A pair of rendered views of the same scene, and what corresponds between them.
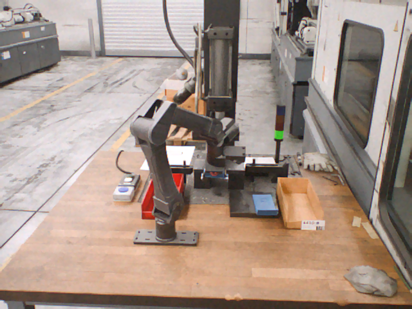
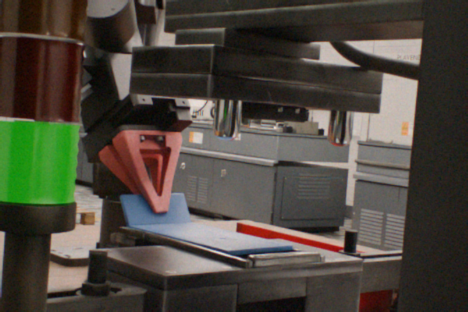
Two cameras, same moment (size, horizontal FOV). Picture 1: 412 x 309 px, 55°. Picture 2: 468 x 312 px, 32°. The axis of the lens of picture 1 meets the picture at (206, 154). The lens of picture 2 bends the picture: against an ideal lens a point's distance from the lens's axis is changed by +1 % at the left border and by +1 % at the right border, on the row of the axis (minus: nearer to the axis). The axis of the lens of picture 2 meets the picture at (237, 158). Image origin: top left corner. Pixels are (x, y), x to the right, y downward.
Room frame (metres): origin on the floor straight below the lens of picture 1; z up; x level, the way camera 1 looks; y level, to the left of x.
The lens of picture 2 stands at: (1.90, -0.49, 1.09)
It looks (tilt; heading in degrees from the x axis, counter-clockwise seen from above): 3 degrees down; 136
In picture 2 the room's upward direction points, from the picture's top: 5 degrees clockwise
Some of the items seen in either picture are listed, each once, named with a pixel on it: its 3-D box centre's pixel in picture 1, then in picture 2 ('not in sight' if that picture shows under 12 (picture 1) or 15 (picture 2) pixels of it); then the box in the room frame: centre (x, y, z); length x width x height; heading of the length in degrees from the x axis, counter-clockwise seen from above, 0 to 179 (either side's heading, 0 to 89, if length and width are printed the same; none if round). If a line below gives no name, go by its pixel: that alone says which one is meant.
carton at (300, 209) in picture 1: (299, 203); not in sight; (1.23, -0.33, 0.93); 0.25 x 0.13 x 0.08; 177
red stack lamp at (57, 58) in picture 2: (279, 125); (38, 80); (1.58, -0.31, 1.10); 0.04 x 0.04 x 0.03
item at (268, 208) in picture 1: (264, 202); not in sight; (1.23, -0.21, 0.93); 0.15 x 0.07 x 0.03; 0
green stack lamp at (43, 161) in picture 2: (279, 133); (33, 160); (1.58, -0.31, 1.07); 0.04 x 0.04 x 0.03
